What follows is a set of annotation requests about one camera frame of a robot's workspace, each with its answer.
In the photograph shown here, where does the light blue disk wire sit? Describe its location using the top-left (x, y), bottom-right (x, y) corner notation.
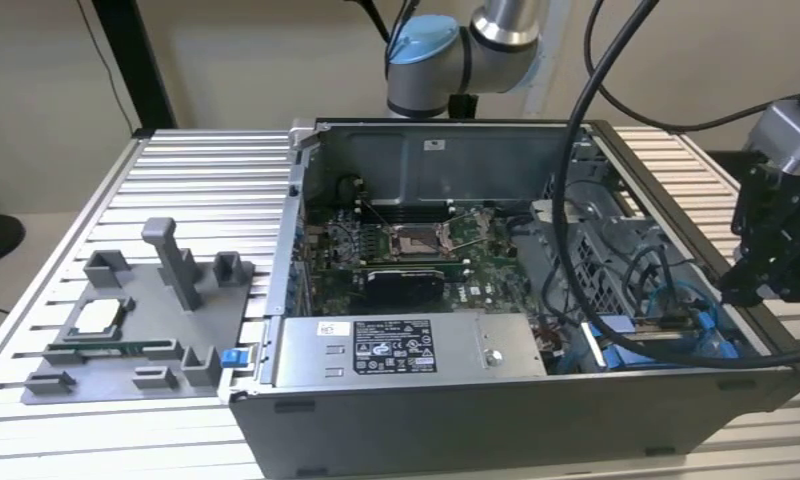
top-left (638, 282), bottom-right (718, 331)

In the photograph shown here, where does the grey metal disk bay cage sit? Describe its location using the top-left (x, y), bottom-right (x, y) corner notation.
top-left (512, 142), bottom-right (741, 374)

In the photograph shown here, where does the blue disk bay latch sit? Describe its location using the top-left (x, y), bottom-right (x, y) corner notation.
top-left (602, 344), bottom-right (658, 371)

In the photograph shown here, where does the green motherboard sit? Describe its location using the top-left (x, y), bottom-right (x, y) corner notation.
top-left (302, 199), bottom-right (541, 319)

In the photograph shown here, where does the metal socket cover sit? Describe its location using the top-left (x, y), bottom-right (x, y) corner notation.
top-left (438, 212), bottom-right (493, 254)

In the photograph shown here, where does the silver power supply unit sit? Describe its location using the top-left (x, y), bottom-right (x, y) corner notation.
top-left (271, 313), bottom-right (549, 389)

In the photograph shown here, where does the CPU socket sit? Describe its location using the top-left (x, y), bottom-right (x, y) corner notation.
top-left (386, 224), bottom-right (446, 257)

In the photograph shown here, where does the black graphics card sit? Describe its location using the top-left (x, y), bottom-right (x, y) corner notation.
top-left (362, 267), bottom-right (448, 307)

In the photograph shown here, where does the black open PC case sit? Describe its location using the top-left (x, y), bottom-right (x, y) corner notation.
top-left (215, 117), bottom-right (800, 480)

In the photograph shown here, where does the grey parts rack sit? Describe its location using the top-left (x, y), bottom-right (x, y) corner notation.
top-left (19, 217), bottom-right (258, 405)

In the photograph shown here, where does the green RAM stick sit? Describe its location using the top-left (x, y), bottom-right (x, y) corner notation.
top-left (49, 339), bottom-right (178, 354)

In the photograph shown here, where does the silver CPU chip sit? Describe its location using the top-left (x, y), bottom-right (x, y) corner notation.
top-left (71, 299), bottom-right (126, 335)

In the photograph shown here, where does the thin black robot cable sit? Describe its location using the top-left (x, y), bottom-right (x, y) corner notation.
top-left (584, 0), bottom-right (785, 132)

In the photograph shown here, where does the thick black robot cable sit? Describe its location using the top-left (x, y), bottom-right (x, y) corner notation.
top-left (549, 0), bottom-right (800, 374)

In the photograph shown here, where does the thin black cable bundle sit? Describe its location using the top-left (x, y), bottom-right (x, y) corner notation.
top-left (342, 0), bottom-right (421, 51)

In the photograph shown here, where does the black metal post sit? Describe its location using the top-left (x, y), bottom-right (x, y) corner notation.
top-left (89, 0), bottom-right (178, 131)

